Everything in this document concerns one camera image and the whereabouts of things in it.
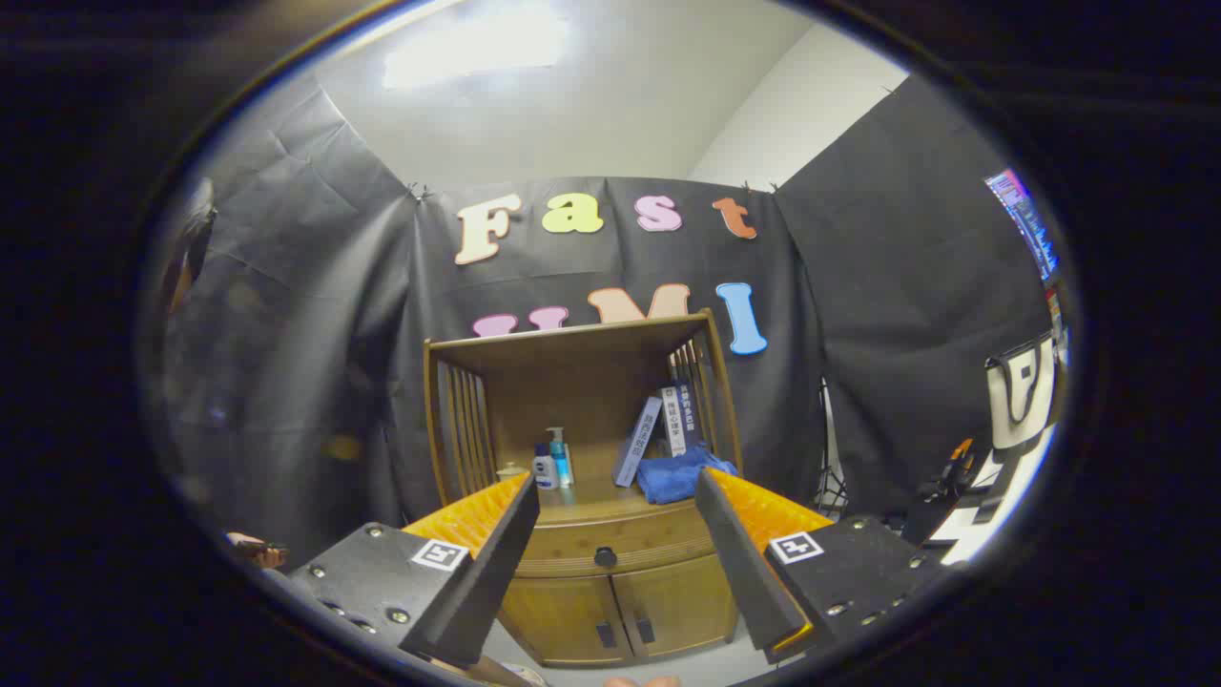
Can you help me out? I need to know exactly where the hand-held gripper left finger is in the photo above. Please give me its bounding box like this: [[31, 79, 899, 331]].
[[286, 470, 542, 669]]

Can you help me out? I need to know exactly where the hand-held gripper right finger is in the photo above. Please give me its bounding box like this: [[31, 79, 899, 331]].
[[693, 467, 945, 664]]

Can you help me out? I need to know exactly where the wooden drawer with black knob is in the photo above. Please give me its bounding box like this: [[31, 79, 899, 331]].
[[515, 501, 718, 578]]

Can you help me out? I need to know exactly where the wooden cabinet door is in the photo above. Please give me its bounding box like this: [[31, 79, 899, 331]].
[[496, 572, 635, 666], [610, 553, 740, 659]]

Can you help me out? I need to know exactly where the wooden countertop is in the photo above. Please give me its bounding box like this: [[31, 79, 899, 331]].
[[496, 472, 712, 524]]

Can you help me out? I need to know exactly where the wooden cabinet with shelf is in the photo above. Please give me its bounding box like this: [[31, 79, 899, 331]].
[[423, 308, 747, 669]]

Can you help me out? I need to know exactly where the blue folded towel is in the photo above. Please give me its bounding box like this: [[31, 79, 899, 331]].
[[635, 447, 740, 506]]

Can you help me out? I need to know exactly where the white metal stand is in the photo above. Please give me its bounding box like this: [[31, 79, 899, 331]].
[[816, 377, 852, 516]]

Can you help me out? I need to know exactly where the grey book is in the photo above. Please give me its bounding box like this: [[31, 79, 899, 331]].
[[612, 397, 663, 489]]

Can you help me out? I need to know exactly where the white-spined book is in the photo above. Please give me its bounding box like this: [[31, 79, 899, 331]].
[[661, 385, 688, 457]]

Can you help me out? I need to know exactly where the dark blue book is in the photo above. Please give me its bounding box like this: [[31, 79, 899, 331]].
[[675, 380, 707, 449]]

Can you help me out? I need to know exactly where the orange and black tool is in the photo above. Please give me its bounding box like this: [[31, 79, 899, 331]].
[[940, 437, 979, 497]]

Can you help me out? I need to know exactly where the white tote bag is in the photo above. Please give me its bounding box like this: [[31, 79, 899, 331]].
[[984, 334, 1060, 449]]

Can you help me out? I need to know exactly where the computer monitor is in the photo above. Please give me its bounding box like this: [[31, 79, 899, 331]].
[[984, 169, 1060, 282]]

